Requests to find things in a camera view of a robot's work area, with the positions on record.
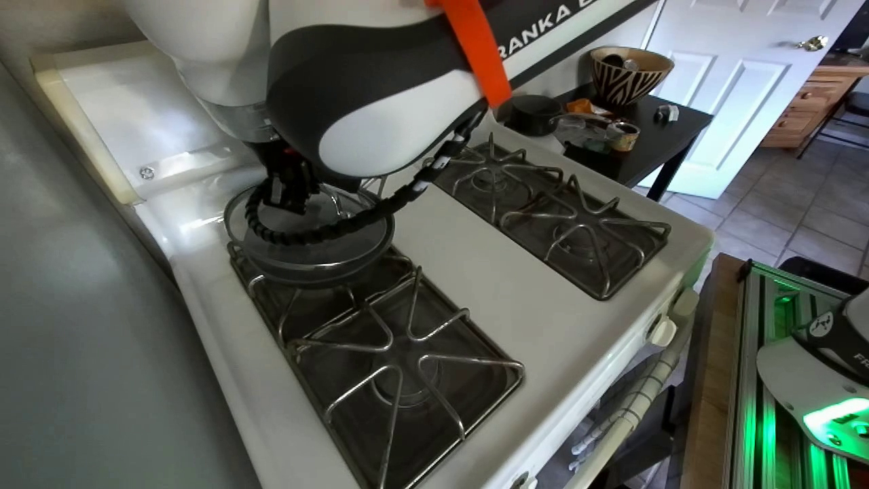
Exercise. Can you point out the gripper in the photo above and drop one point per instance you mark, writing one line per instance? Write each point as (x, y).
(288, 178)

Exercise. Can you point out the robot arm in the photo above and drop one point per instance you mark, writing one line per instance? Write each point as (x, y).
(380, 122)

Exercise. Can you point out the glass pan lid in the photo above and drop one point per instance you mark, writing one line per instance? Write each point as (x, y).
(305, 248)

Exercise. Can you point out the black pan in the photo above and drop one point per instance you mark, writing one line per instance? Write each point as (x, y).
(533, 114)

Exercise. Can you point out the stove burner grate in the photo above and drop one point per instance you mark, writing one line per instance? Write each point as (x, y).
(563, 224)
(380, 353)

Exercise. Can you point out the white gas stove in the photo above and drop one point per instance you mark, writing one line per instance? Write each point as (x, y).
(502, 299)

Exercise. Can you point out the clear glass dish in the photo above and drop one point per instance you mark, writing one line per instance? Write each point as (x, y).
(582, 132)

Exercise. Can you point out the orange object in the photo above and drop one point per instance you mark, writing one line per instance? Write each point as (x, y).
(579, 106)

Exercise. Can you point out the zebra pattern wooden bowl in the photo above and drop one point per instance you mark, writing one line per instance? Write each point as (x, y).
(628, 78)

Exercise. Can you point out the black side table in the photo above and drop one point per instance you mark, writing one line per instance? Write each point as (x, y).
(658, 139)

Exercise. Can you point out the white stove knob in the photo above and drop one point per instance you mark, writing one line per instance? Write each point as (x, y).
(686, 303)
(521, 481)
(662, 331)

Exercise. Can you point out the small grey object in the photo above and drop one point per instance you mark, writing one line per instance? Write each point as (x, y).
(667, 113)

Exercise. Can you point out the oven door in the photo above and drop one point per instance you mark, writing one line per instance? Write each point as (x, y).
(611, 407)

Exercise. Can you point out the white panel door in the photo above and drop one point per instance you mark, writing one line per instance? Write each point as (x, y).
(733, 95)

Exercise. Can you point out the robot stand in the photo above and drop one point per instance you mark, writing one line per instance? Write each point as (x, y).
(713, 380)

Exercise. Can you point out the wooden dresser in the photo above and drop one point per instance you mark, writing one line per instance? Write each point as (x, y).
(808, 102)

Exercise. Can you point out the brass door knob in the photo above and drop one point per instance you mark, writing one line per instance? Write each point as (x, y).
(812, 43)

